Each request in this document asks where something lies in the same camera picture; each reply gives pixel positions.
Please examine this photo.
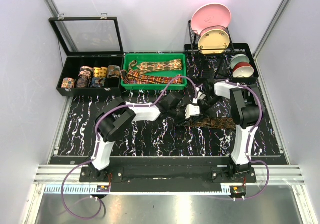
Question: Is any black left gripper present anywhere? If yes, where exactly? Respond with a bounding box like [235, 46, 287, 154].
[168, 105, 192, 127]

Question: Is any black key pattern tie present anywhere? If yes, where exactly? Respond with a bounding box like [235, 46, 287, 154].
[184, 117, 236, 130]

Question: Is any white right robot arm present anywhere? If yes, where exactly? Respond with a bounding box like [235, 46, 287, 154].
[198, 79, 264, 183]

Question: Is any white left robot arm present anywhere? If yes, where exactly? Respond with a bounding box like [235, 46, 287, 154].
[89, 92, 188, 182]

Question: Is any black dish tray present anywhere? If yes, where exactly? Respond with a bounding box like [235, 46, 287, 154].
[184, 43, 259, 84]

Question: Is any red bowl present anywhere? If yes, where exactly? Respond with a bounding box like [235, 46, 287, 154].
[232, 62, 255, 78]

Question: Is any pale green bowl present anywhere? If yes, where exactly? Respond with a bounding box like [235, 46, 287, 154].
[230, 54, 250, 70]

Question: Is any cream ikat pattern tie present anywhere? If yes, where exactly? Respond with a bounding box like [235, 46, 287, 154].
[128, 59, 183, 74]

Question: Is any yellow floral plate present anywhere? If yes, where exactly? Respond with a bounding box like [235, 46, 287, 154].
[198, 29, 231, 55]

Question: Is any red multicolour checked tie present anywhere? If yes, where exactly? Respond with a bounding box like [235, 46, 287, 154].
[120, 70, 173, 84]

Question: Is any green plastic tray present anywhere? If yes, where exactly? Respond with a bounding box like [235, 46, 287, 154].
[121, 53, 187, 91]

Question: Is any rolled tie brown olive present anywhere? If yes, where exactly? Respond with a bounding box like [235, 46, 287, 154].
[106, 65, 121, 79]

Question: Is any pink plate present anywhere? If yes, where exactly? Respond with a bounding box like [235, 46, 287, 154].
[190, 3, 232, 34]

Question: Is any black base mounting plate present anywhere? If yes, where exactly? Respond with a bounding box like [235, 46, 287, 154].
[79, 165, 257, 184]

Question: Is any rolled tie dark blue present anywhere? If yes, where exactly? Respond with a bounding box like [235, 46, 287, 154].
[89, 77, 106, 88]

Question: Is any rolled tie yellow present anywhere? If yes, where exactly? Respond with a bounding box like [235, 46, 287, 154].
[93, 67, 108, 78]

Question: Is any rolled tie dark floral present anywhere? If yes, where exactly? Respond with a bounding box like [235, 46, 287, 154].
[75, 76, 91, 88]

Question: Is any rolled tie pink paisley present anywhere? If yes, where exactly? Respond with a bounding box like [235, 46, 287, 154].
[78, 66, 94, 78]

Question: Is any rolled tie blue orange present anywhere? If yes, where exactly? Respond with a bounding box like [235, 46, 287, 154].
[61, 77, 75, 89]

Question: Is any black tie storage box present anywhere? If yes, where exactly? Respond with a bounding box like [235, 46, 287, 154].
[56, 55, 124, 97]

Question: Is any glass box lid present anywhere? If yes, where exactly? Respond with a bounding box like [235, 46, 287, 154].
[48, 16, 124, 56]

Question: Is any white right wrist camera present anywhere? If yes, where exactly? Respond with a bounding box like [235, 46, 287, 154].
[196, 86, 206, 100]

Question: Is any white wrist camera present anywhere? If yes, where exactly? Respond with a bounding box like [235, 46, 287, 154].
[185, 104, 201, 119]
[196, 86, 206, 100]

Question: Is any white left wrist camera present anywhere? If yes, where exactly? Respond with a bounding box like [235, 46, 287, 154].
[185, 104, 201, 119]

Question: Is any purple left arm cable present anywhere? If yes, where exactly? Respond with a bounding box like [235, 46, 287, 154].
[60, 75, 200, 221]

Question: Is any black wire dish rack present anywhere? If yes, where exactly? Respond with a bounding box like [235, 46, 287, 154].
[185, 21, 235, 55]

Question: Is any aluminium frame rail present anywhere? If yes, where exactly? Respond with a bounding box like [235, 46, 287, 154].
[34, 164, 305, 186]

